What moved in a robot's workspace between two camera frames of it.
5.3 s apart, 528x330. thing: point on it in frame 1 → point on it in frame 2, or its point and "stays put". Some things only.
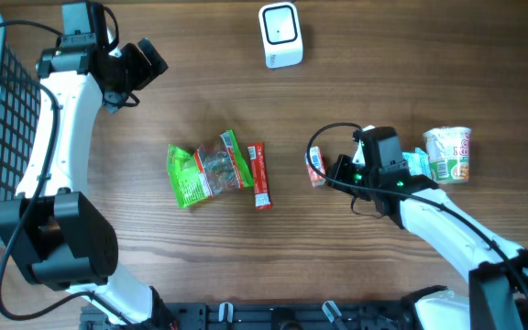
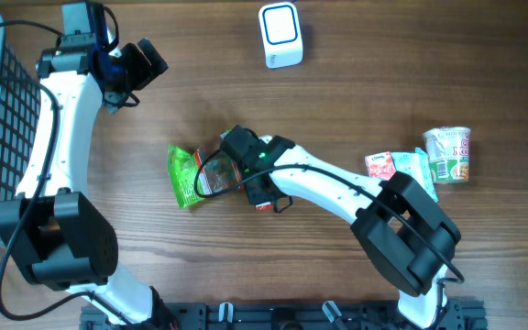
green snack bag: (183, 170) stays put
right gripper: (338, 170) → (256, 196)
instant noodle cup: (448, 150) stays put
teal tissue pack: (418, 162) stays put
